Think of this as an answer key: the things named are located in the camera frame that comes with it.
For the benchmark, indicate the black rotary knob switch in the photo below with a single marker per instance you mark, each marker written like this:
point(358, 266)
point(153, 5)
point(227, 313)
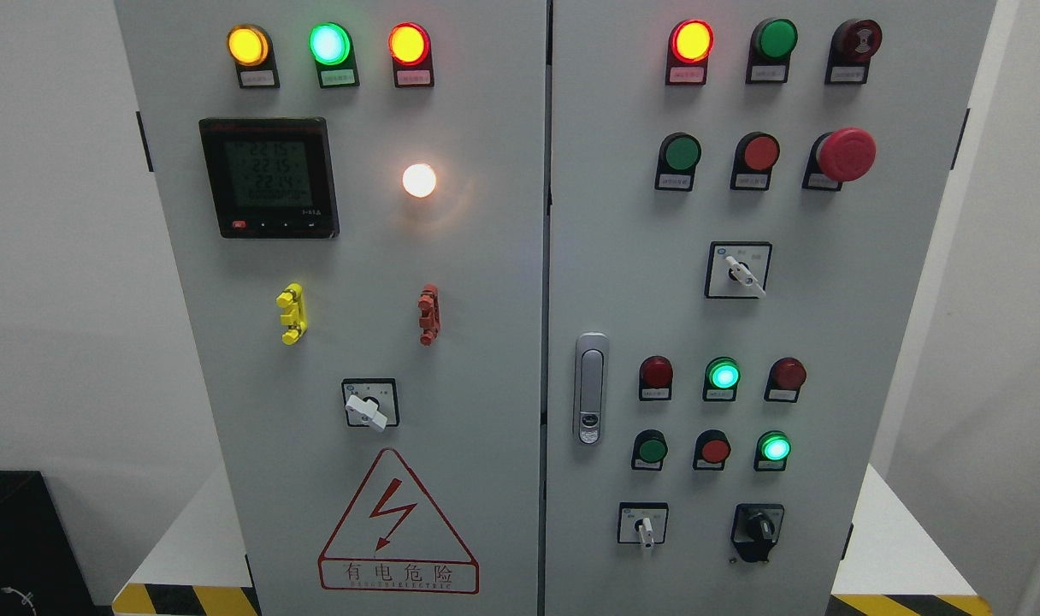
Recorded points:
point(756, 530)

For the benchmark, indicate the green push button second row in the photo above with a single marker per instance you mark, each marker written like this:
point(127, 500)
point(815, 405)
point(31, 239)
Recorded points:
point(678, 156)

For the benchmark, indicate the white selector switch lower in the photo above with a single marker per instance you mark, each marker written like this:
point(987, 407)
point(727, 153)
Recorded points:
point(642, 524)

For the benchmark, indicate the yellow indicator light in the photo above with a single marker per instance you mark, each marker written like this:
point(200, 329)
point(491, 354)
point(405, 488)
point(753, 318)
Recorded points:
point(254, 59)

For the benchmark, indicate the black digital power meter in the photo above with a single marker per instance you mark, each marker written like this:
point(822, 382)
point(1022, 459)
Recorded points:
point(271, 178)

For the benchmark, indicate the green lit push button lower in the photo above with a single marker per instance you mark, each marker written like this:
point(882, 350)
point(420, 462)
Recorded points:
point(771, 453)

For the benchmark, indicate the dark red indicator light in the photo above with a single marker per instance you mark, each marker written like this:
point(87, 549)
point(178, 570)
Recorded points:
point(786, 378)
point(656, 378)

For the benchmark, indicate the dark red indicator light right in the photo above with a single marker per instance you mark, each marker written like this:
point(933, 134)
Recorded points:
point(786, 378)

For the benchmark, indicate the grey electrical cabinet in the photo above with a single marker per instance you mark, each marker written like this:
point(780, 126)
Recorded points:
point(543, 127)

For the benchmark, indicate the red-orange indicator light door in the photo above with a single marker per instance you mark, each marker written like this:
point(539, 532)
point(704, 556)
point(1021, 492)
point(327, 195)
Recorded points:
point(689, 46)
point(412, 56)

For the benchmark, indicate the green push button top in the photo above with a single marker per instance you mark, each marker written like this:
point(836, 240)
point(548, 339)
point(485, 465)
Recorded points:
point(771, 44)

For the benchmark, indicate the green lit indicator light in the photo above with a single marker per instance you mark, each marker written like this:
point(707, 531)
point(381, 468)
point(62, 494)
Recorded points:
point(721, 378)
point(334, 56)

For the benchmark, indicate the red terminal connector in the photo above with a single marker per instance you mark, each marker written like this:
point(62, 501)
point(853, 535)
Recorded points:
point(429, 320)

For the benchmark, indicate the white glowing lamp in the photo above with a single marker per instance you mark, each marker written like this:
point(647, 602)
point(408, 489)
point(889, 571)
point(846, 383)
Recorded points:
point(419, 180)

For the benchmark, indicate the red-orange indicator light right door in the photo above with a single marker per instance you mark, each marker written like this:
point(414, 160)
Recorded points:
point(689, 46)

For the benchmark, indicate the dark red buzzer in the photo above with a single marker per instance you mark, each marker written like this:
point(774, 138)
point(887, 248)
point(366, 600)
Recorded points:
point(853, 44)

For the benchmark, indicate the red push button lower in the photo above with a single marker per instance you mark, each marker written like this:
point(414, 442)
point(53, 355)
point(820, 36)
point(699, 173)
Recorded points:
point(711, 450)

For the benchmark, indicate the yellow terminal connector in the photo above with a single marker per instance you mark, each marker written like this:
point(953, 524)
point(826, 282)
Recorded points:
point(293, 316)

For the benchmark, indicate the green lit indicator light middle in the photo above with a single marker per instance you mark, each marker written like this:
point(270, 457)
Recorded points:
point(721, 378)

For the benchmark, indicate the white selector switch upper right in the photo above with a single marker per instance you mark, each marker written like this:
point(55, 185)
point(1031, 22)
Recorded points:
point(737, 269)

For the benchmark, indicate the white selector switch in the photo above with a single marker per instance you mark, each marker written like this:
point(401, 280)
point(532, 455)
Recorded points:
point(737, 269)
point(642, 524)

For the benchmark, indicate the red push button second row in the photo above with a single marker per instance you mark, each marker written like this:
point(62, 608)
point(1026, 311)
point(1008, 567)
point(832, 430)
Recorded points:
point(754, 157)

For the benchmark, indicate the black box lower left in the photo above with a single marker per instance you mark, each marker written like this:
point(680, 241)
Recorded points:
point(38, 571)

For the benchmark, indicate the red emergency stop button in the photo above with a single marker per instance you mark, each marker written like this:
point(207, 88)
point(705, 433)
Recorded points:
point(837, 157)

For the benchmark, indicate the red high voltage warning sticker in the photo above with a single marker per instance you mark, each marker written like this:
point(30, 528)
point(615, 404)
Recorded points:
point(393, 537)

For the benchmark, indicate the silver door handle lock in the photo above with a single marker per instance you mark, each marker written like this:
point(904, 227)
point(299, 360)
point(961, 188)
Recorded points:
point(589, 389)

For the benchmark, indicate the white selector switch left door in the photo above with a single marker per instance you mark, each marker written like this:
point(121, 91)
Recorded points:
point(371, 403)

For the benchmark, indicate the dark red indicator light left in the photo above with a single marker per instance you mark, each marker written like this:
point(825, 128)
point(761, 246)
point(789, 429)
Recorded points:
point(656, 378)

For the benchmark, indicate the red-orange indicator light left door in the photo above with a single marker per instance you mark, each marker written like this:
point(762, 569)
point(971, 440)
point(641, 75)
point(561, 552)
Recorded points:
point(412, 56)

